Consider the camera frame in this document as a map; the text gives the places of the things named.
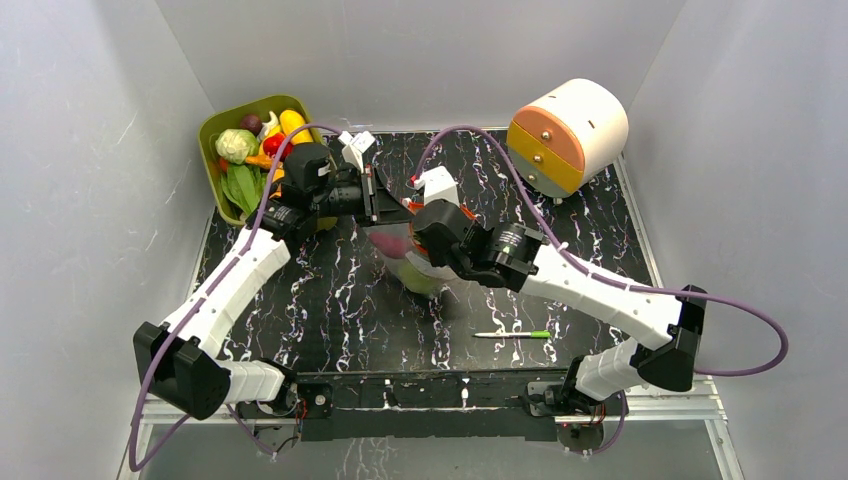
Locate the green white pen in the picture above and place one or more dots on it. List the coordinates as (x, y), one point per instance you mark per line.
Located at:
(513, 335)

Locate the green cabbage toy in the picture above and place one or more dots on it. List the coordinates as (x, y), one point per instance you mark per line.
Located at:
(417, 282)

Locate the white orange yellow drawer box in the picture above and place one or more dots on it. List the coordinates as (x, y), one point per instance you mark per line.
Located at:
(564, 138)

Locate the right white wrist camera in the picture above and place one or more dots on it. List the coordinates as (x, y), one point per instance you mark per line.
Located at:
(436, 184)

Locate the dark purple round fruit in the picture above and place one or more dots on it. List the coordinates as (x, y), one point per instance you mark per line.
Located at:
(251, 123)

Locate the magenta round fruit toy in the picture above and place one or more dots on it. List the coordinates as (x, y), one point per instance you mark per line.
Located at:
(391, 246)

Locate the clear zip bag orange zipper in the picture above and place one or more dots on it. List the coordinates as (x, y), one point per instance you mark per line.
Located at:
(415, 255)

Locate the white garlic toy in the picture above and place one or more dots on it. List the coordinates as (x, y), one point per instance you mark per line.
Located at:
(270, 127)

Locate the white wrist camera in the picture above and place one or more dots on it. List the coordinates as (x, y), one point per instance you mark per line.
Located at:
(354, 147)
(436, 184)

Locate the white green cauliflower toy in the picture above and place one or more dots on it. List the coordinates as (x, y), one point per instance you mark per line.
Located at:
(236, 145)

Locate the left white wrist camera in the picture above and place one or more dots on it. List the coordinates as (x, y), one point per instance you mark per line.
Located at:
(354, 147)

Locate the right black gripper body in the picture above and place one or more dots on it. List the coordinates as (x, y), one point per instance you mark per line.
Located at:
(427, 234)

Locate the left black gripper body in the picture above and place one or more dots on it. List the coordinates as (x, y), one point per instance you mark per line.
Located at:
(358, 196)

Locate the yellow squash toy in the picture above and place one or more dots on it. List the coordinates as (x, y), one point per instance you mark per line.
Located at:
(291, 122)

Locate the orange carrot toy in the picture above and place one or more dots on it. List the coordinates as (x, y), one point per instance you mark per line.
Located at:
(261, 161)

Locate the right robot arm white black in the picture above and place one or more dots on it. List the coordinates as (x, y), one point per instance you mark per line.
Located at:
(663, 332)

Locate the green leafy vegetable toy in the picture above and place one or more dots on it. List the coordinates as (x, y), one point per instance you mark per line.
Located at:
(242, 186)

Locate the olive green plastic bin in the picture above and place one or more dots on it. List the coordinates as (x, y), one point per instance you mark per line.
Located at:
(229, 119)

